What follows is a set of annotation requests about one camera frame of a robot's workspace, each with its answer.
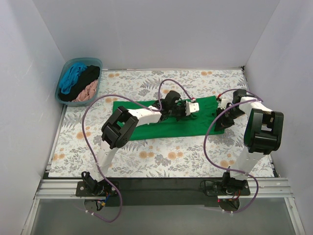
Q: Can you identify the green t shirt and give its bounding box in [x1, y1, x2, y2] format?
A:
[112, 95, 225, 141]

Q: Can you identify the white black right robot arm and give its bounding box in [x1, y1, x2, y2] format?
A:
[215, 89, 284, 195]

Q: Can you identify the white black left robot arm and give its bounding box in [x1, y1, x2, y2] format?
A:
[82, 91, 200, 196]

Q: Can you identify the pink t shirt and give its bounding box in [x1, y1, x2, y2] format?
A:
[72, 79, 98, 102]

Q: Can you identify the black t shirt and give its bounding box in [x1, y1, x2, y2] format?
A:
[57, 65, 100, 102]

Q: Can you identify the floral patterned table mat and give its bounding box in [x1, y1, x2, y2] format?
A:
[48, 69, 279, 179]

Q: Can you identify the teal plastic laundry bin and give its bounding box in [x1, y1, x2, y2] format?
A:
[55, 57, 103, 107]

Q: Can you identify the blue t shirt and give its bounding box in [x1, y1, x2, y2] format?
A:
[59, 62, 88, 94]

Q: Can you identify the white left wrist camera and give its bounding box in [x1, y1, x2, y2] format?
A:
[185, 101, 200, 116]

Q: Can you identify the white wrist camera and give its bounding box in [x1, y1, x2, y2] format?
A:
[216, 96, 232, 110]
[185, 101, 200, 116]

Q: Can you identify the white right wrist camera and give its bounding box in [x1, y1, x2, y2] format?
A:
[216, 96, 232, 110]

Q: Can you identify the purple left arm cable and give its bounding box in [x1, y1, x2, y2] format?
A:
[82, 78, 196, 223]

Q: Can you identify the aluminium mounting rail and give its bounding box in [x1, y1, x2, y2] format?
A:
[35, 177, 294, 199]

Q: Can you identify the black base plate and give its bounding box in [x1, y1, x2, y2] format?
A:
[86, 178, 241, 207]

